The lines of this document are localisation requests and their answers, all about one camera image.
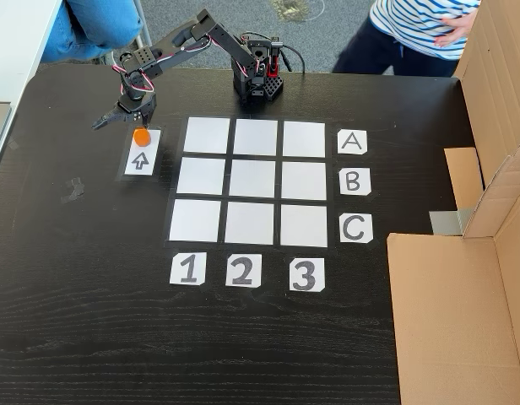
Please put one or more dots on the round orange token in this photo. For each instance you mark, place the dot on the round orange token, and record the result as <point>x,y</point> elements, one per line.
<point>142,137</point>

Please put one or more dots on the white paper grid sheet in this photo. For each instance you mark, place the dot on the white paper grid sheet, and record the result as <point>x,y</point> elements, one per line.
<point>251,181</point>

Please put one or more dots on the striped-shirt person's hand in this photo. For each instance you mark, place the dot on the striped-shirt person's hand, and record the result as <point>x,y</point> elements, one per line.
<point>456,29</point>

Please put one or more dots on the paper sheet with arrow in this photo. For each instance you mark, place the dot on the paper sheet with arrow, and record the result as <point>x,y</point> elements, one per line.
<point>142,162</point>

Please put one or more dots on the metal table leg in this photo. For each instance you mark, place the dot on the metal table leg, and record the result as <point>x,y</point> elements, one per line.
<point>142,25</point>

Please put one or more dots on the person in blue trousers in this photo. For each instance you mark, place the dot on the person in blue trousers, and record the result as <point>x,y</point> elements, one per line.
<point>91,25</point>

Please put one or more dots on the white side table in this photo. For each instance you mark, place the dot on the white side table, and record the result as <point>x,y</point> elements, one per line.
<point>19,42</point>

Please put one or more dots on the paper label number 1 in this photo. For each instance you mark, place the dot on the paper label number 1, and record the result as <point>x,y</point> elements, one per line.
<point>188,268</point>

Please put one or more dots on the paper label number 2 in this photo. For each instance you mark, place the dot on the paper label number 2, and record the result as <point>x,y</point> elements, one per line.
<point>243,270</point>

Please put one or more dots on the paper label letter A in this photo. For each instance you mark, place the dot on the paper label letter A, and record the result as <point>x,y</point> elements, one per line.
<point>352,142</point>

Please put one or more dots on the paper label letter B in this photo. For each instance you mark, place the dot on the paper label letter B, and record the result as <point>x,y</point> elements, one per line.
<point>354,181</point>

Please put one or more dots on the paper label number 3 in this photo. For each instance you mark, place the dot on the paper label number 3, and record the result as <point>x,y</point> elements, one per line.
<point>307,274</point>

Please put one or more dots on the paper label letter C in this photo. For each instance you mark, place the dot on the paper label letter C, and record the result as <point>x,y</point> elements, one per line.
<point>355,228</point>

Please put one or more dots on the person in striped shirt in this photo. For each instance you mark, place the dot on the person in striped shirt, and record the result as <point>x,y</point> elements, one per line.
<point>407,25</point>

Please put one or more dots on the grey tape strip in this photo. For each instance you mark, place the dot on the grey tape strip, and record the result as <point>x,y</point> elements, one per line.
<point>445,221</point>

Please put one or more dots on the brown cardboard box screen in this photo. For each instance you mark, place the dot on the brown cardboard box screen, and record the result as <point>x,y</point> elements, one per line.
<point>454,316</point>

